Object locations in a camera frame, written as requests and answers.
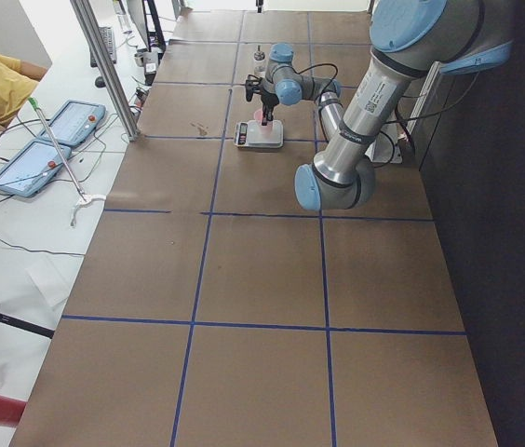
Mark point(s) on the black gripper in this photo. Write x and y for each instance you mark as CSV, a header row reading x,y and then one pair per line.
x,y
268,101

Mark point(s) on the pink paper cup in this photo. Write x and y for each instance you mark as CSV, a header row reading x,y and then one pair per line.
x,y
263,124

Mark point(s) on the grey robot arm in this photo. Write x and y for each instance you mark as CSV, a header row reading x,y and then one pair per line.
x,y
407,38

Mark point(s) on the digital kitchen scale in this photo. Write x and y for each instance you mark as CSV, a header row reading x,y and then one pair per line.
x,y
252,134

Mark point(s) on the glass sauce bottle metal spout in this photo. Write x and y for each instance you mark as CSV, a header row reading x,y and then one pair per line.
x,y
259,62

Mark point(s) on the black keyboard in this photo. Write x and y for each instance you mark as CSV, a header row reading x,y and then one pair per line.
x,y
107,37

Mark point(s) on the blue teach pendant far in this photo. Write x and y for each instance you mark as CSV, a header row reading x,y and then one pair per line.
x,y
75,120

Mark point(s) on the blue teach pendant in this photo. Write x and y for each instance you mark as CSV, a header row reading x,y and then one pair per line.
x,y
30,169
75,120

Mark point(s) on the grabber stick green tip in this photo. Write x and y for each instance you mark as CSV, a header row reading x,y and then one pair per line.
x,y
85,199

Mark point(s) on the blue teach pendant near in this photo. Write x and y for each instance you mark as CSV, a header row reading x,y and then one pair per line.
x,y
30,169

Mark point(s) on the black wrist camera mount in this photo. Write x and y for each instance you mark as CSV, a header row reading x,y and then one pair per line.
x,y
252,86

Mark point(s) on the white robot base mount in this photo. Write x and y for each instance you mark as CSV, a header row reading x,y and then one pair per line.
x,y
413,103

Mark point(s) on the aluminium frame post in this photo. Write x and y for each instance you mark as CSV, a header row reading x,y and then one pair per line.
x,y
90,28

